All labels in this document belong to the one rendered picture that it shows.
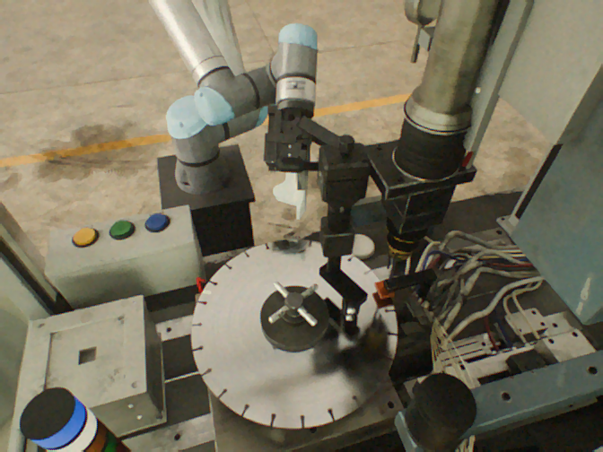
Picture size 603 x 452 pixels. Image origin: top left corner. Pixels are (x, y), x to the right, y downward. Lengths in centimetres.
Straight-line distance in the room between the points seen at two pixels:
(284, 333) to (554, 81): 49
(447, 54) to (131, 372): 63
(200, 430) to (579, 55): 76
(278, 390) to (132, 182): 195
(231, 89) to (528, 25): 57
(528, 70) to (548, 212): 13
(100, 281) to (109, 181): 159
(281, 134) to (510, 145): 218
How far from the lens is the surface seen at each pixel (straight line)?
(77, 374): 81
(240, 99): 87
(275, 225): 210
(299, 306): 66
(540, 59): 42
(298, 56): 83
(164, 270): 96
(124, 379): 77
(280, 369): 67
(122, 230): 95
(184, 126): 109
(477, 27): 43
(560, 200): 45
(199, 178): 118
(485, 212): 123
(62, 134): 299
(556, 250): 46
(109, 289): 100
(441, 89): 45
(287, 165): 54
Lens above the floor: 157
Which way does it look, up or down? 47 degrees down
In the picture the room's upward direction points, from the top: straight up
